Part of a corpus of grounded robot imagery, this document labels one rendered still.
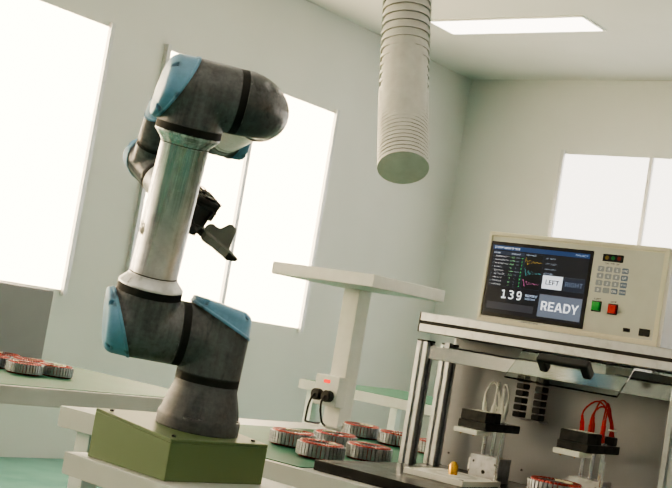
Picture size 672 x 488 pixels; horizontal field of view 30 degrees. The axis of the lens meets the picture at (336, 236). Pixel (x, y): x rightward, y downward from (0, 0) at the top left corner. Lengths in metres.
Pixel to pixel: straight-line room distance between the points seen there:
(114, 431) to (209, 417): 0.17
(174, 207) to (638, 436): 1.16
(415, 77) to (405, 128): 0.21
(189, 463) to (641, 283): 1.04
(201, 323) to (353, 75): 7.31
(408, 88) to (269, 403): 5.33
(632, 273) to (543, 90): 7.71
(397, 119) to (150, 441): 1.96
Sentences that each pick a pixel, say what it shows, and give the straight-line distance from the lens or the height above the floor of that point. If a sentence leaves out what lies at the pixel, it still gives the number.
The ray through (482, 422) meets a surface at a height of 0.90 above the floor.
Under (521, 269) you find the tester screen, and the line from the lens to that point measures 2.81.
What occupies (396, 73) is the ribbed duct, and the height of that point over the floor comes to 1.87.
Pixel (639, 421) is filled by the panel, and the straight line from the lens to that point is 2.78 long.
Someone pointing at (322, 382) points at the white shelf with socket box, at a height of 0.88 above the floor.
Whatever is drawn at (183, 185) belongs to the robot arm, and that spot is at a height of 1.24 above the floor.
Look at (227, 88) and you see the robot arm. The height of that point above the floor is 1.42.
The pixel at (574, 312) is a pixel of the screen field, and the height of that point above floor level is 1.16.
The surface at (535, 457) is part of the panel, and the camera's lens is 2.90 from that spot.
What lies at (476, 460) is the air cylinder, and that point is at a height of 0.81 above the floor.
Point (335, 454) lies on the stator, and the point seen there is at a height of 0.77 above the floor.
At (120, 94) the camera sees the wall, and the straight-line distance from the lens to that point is 7.82.
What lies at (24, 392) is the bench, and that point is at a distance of 3.54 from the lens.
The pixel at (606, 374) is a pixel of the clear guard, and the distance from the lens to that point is 2.41.
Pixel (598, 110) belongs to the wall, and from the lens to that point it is 10.07.
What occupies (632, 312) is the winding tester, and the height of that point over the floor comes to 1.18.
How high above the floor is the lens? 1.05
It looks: 4 degrees up
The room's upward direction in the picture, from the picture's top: 10 degrees clockwise
